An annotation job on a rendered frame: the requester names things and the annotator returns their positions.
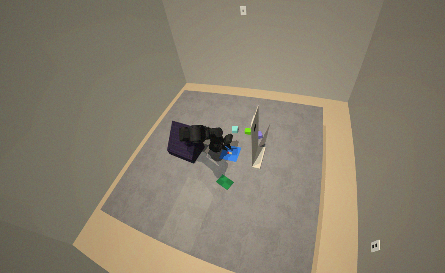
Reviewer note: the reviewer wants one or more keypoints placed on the blue flat square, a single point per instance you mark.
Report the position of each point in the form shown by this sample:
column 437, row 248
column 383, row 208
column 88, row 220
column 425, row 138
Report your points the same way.
column 231, row 157

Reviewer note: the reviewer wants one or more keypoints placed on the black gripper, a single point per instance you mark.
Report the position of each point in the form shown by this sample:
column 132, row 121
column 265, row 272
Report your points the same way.
column 226, row 140

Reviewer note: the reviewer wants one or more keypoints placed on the green square marker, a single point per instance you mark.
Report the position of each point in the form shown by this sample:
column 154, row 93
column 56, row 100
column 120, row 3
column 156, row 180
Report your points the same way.
column 225, row 182

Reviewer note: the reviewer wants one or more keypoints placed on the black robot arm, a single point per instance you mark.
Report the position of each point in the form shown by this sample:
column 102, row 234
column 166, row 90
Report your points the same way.
column 200, row 133

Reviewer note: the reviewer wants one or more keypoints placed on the beige flat panel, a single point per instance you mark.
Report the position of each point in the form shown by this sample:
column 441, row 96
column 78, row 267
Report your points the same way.
column 257, row 152

